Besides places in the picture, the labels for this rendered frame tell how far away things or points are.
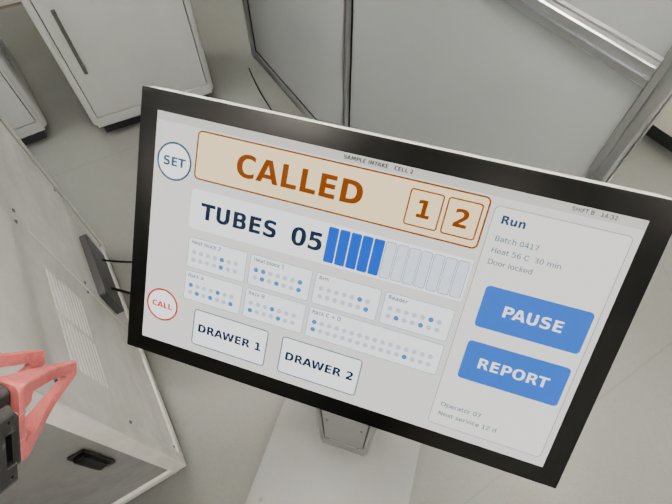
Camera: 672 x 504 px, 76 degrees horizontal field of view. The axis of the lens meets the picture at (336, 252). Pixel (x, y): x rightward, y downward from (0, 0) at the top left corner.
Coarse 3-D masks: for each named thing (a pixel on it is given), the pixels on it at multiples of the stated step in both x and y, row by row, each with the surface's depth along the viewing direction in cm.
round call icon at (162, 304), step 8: (152, 288) 51; (160, 288) 51; (152, 296) 51; (160, 296) 51; (168, 296) 51; (176, 296) 50; (152, 304) 52; (160, 304) 51; (168, 304) 51; (176, 304) 51; (152, 312) 52; (160, 312) 52; (168, 312) 51; (176, 312) 51; (160, 320) 52; (168, 320) 52; (176, 320) 51
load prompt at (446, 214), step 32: (224, 160) 45; (256, 160) 44; (288, 160) 43; (320, 160) 42; (256, 192) 45; (288, 192) 44; (320, 192) 43; (352, 192) 42; (384, 192) 42; (416, 192) 41; (448, 192) 40; (384, 224) 42; (416, 224) 42; (448, 224) 41; (480, 224) 40
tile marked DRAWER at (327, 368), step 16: (288, 352) 49; (304, 352) 48; (320, 352) 48; (336, 352) 47; (288, 368) 49; (304, 368) 49; (320, 368) 48; (336, 368) 48; (352, 368) 47; (320, 384) 49; (336, 384) 48; (352, 384) 48
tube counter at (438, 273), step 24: (288, 240) 45; (312, 240) 45; (336, 240) 44; (360, 240) 43; (384, 240) 43; (336, 264) 45; (360, 264) 44; (384, 264) 43; (408, 264) 43; (432, 264) 42; (456, 264) 42; (432, 288) 43; (456, 288) 42
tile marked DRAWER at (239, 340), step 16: (208, 320) 50; (224, 320) 50; (192, 336) 51; (208, 336) 51; (224, 336) 50; (240, 336) 50; (256, 336) 49; (224, 352) 51; (240, 352) 50; (256, 352) 50
